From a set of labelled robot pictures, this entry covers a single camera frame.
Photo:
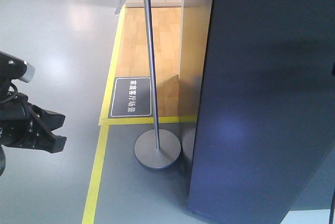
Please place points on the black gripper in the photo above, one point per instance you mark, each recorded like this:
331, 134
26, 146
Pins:
17, 124

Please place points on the dark grey side-by-side fridge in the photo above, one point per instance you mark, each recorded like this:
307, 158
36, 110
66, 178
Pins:
266, 115

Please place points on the dark floor label sign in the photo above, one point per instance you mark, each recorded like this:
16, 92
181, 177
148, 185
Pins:
131, 97

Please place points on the silver sign stand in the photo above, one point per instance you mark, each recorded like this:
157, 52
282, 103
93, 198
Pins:
157, 148

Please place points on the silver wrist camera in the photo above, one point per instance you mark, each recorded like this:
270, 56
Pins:
29, 73

